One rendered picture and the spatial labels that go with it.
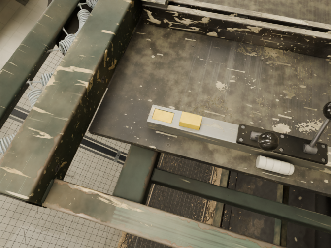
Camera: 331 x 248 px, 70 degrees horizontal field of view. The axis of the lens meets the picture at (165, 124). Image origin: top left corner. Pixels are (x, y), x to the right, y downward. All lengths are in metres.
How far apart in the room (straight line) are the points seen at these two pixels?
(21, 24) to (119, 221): 5.70
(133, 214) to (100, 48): 0.41
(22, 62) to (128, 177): 0.75
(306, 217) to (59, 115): 0.62
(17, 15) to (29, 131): 5.63
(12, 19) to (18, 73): 4.97
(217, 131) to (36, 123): 0.41
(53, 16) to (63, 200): 0.95
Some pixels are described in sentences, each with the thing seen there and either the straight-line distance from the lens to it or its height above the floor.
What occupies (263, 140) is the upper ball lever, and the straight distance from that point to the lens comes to 0.47.
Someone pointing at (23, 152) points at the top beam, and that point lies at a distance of 0.57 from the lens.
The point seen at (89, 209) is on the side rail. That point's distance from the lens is 0.54.
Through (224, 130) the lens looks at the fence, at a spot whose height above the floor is 1.56.
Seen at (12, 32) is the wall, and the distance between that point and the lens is 5.94.
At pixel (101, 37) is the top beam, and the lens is 0.69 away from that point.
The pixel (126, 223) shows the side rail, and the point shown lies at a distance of 0.52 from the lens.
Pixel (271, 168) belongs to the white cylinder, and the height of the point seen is 1.44.
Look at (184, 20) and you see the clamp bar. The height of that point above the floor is 1.71.
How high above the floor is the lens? 1.88
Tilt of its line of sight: 20 degrees down
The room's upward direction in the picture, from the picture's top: 63 degrees counter-clockwise
